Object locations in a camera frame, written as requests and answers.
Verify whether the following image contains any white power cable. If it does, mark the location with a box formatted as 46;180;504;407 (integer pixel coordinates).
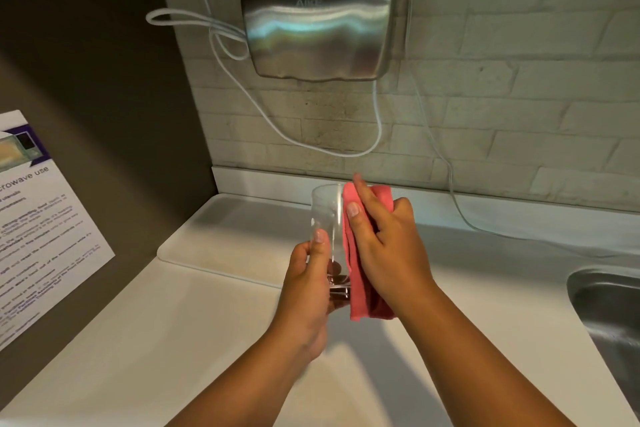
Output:
145;0;385;158

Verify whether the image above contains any person's left forearm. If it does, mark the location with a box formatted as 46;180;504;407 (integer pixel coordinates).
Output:
165;328;315;427

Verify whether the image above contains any thin white cable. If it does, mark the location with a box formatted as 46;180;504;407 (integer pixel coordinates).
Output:
403;0;640;259

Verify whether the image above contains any stainless steel sink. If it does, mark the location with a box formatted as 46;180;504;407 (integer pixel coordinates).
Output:
566;266;640;422

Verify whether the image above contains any person's left hand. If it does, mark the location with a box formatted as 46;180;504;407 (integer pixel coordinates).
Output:
268;229;350;362

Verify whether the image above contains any person's right forearm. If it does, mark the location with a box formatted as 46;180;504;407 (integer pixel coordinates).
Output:
398;287;576;427

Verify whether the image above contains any clear drinking glass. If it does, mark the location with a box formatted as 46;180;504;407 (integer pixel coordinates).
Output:
309;183;352;300

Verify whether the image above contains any person's right hand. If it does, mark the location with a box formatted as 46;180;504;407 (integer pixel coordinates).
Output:
346;172;441;321

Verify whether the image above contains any stainless steel hand dryer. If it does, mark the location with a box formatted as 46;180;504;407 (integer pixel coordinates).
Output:
239;0;410;82

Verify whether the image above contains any pink cleaning cloth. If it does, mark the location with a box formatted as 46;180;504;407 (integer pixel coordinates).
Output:
341;182;399;322

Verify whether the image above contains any white instruction poster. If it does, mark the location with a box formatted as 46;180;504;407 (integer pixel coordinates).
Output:
0;109;116;353

